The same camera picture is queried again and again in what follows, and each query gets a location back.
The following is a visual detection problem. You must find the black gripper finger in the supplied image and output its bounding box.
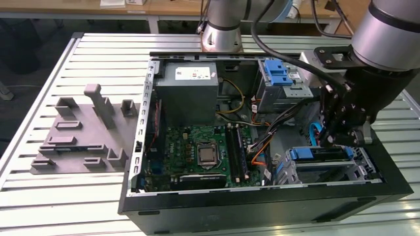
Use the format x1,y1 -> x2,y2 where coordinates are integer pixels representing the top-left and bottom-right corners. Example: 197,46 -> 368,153
333,107 -> 375,148
319,82 -> 352,148

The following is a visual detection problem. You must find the hard disk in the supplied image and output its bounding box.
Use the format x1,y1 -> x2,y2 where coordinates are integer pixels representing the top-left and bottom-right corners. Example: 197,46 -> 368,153
292,147 -> 353,163

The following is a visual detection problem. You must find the metal disk bay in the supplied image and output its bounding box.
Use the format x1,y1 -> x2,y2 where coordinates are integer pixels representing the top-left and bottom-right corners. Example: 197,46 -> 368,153
275,147 -> 377,185

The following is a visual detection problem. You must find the metal optical drive cage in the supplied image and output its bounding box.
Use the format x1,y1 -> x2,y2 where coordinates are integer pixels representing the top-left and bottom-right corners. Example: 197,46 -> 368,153
255,59 -> 324,114

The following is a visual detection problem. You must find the blue plastic drive latch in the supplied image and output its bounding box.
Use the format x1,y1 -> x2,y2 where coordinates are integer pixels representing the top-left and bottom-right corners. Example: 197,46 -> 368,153
264,60 -> 293,87

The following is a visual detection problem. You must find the black RAM stick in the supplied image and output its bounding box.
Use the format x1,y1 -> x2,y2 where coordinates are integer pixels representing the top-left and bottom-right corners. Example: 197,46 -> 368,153
235,125 -> 249,181

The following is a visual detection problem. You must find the silver CPU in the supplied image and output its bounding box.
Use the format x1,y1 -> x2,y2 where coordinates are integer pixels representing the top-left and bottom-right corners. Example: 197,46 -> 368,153
197,147 -> 217,166

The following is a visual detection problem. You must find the grey power supply unit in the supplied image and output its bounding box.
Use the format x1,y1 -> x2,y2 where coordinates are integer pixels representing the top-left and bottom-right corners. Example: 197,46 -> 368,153
155,61 -> 220,126

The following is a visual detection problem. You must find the green motherboard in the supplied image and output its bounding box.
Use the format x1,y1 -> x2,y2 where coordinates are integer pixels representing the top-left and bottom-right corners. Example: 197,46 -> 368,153
140,124 -> 263,191

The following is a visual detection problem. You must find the black graphics card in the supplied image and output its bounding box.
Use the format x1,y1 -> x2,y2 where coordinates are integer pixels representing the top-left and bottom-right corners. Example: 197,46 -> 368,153
169,173 -> 227,190

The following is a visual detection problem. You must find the black PC case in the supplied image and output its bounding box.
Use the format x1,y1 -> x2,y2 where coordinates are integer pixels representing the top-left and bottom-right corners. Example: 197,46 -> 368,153
117,51 -> 413,235

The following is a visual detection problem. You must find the grey parts rack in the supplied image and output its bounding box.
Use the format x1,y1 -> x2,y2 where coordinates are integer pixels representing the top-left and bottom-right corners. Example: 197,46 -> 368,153
29,83 -> 141,176

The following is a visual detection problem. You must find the white paper stack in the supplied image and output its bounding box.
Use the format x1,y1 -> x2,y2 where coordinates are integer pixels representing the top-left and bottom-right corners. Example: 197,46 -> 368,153
99,0 -> 127,9

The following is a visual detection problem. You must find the wooden desk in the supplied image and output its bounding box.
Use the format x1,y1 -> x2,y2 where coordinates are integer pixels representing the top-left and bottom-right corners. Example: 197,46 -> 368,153
0,0 -> 348,35

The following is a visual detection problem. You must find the white furniture foot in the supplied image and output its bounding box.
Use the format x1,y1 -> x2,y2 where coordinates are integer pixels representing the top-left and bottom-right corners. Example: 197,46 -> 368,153
0,82 -> 15,101

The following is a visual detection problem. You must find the blue data wire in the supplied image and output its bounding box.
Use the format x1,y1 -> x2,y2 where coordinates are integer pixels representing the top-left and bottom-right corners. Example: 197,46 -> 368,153
308,121 -> 325,148

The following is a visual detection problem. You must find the black cable bundle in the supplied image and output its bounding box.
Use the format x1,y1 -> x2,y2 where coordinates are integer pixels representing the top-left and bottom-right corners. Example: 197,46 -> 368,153
249,97 -> 324,153

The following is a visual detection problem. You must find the pale grey camera box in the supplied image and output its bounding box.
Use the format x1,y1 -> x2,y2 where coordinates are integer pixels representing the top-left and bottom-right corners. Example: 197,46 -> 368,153
297,51 -> 332,88

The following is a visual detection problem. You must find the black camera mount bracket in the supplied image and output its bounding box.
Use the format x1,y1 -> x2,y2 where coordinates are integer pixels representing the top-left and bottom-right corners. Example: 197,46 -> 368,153
313,45 -> 357,69

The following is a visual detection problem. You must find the yellow wire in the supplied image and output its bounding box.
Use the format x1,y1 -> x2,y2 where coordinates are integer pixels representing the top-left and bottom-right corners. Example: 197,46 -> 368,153
216,78 -> 245,114

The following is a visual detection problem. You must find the orange wire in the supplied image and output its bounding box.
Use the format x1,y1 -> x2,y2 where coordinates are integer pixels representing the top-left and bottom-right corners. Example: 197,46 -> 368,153
251,147 -> 273,166

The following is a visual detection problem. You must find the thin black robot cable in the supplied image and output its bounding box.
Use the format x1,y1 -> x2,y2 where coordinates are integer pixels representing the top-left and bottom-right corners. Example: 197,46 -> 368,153
311,0 -> 353,39

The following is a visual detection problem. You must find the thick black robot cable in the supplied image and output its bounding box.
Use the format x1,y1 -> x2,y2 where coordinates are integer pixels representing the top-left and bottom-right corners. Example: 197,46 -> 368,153
251,0 -> 351,91

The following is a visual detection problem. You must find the black cable with silver plug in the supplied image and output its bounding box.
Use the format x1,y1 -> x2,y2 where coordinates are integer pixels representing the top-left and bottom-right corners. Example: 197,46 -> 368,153
195,0 -> 211,34

